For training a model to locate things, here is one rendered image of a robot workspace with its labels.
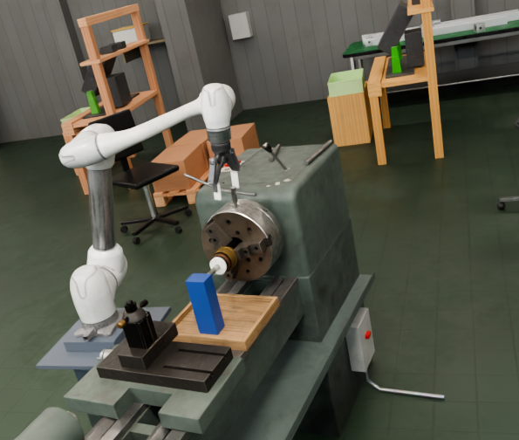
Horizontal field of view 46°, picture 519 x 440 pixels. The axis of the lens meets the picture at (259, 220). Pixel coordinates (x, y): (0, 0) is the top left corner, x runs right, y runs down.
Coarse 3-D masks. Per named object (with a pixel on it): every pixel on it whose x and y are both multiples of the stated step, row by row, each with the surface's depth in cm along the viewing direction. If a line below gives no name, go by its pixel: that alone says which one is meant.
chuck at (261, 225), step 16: (224, 208) 245; (240, 208) 242; (256, 208) 244; (224, 224) 243; (240, 224) 240; (256, 224) 237; (272, 224) 243; (208, 240) 250; (272, 240) 241; (208, 256) 254; (256, 256) 243; (272, 256) 241; (240, 272) 251; (256, 272) 247
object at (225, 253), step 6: (222, 246) 238; (216, 252) 236; (222, 252) 235; (228, 252) 235; (234, 252) 236; (222, 258) 232; (228, 258) 234; (234, 258) 236; (228, 264) 233; (234, 264) 237; (228, 270) 237
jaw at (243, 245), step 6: (252, 240) 241; (258, 240) 238; (264, 240) 239; (270, 240) 240; (240, 246) 239; (246, 246) 237; (252, 246) 237; (258, 246) 236; (264, 246) 239; (240, 252) 237; (246, 252) 238; (252, 252) 238; (258, 252) 237; (240, 258) 237
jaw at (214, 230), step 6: (210, 222) 246; (210, 228) 242; (216, 228) 243; (210, 234) 243; (216, 234) 241; (222, 234) 243; (210, 240) 242; (216, 240) 241; (222, 240) 241; (228, 240) 243; (216, 246) 239
